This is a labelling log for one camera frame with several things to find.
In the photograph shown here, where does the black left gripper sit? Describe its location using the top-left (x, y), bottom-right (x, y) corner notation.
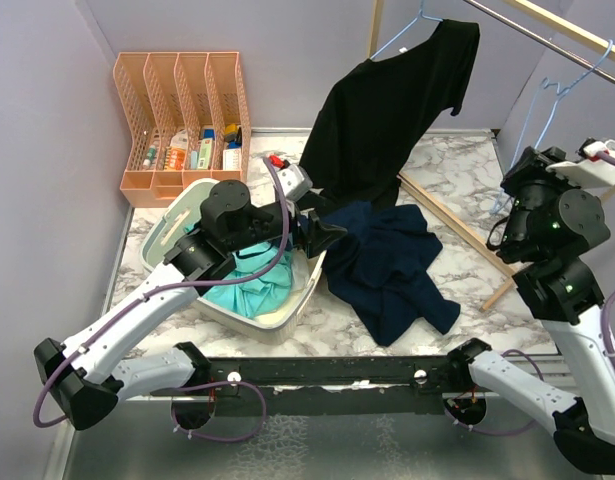
top-left (227, 190), bottom-right (347, 257)

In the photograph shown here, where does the navy blue t shirt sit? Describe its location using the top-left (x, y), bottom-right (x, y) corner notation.
top-left (322, 202), bottom-right (461, 347)

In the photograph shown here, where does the black t shirt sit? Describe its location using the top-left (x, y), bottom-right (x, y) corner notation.
top-left (299, 20), bottom-right (480, 210)

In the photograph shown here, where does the light blue hanger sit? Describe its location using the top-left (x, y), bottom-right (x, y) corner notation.
top-left (489, 38), bottom-right (615, 216)
top-left (367, 1), bottom-right (443, 60)

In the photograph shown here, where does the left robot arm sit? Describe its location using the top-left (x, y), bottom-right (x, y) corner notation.
top-left (33, 180), bottom-right (346, 430)

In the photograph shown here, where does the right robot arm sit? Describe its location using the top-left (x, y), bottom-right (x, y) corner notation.
top-left (446, 139), bottom-right (615, 476)

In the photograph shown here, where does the teal cloth in basket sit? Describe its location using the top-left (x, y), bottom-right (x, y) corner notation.
top-left (203, 242), bottom-right (294, 319)

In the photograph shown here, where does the white red box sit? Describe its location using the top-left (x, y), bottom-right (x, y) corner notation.
top-left (222, 147), bottom-right (242, 171)

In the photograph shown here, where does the yellow black sponge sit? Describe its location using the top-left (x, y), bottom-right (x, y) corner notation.
top-left (223, 123), bottom-right (240, 143)

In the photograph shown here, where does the green white box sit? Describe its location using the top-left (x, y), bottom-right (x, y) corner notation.
top-left (194, 138), bottom-right (214, 170)

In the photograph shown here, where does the white perforated laundry basket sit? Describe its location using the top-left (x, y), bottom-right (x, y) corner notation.
top-left (140, 178), bottom-right (325, 344)

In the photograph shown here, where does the orange snack packet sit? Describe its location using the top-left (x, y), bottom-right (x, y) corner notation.
top-left (163, 146), bottom-right (187, 171)

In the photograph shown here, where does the orange plastic file organizer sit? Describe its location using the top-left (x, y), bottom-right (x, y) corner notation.
top-left (113, 52), bottom-right (252, 208)

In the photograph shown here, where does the small white bottle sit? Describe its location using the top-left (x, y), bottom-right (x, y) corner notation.
top-left (142, 143), bottom-right (158, 170)

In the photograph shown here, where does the metal hanging rod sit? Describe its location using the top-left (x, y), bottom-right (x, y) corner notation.
top-left (466, 0), bottom-right (615, 86)

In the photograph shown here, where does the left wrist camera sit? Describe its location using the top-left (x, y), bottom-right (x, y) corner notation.
top-left (269, 155), bottom-right (313, 202)

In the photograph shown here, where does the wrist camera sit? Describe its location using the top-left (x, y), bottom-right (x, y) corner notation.
top-left (269, 155), bottom-right (313, 202)
top-left (546, 139), bottom-right (615, 189)

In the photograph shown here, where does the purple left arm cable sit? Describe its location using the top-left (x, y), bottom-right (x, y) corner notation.
top-left (32, 157), bottom-right (293, 444)

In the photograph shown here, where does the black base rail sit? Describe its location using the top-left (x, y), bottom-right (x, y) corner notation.
top-left (151, 339), bottom-right (493, 419)

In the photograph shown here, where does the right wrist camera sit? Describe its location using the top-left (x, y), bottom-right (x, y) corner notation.
top-left (546, 139), bottom-right (615, 189)

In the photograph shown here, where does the wooden clothes rack frame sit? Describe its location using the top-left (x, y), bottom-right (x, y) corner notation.
top-left (365, 0), bottom-right (615, 314)

